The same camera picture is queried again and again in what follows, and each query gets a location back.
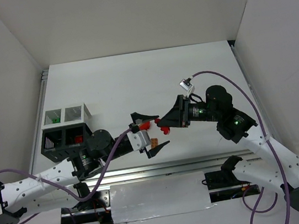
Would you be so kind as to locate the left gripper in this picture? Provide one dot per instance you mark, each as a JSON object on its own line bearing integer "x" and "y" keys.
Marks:
{"x": 135, "y": 129}

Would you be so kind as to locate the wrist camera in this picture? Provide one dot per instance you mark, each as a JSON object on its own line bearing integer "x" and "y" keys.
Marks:
{"x": 187, "y": 86}
{"x": 139, "y": 140}

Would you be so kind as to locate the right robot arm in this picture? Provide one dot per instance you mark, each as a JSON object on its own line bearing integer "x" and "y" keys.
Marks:
{"x": 240, "y": 128}

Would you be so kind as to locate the aluminium frame rail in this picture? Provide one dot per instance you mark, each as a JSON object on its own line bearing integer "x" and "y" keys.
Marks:
{"x": 204, "y": 164}

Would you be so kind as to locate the orange flat lego plate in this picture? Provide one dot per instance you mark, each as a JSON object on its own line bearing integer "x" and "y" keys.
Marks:
{"x": 154, "y": 143}

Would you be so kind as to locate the silver tape sheet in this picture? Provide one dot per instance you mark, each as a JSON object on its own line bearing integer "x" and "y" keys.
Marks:
{"x": 171, "y": 195}

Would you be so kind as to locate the green square lego brick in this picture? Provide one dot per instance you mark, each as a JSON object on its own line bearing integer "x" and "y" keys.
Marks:
{"x": 55, "y": 121}

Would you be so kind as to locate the black slatted container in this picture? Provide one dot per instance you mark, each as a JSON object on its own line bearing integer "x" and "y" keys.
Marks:
{"x": 58, "y": 143}

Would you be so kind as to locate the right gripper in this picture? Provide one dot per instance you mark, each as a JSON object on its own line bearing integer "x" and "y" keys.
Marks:
{"x": 182, "y": 112}

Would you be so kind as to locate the red curved lego brick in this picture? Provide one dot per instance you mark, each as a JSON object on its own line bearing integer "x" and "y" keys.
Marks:
{"x": 145, "y": 126}

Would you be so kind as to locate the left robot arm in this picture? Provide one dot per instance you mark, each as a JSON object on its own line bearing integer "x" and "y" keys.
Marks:
{"x": 82, "y": 158}

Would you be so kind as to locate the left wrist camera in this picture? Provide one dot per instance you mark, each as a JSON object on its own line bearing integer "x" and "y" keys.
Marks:
{"x": 139, "y": 140}

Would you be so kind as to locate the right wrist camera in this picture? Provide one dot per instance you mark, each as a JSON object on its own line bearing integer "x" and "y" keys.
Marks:
{"x": 187, "y": 86}

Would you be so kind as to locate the white slatted container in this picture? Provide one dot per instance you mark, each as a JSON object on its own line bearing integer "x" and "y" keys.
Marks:
{"x": 69, "y": 115}

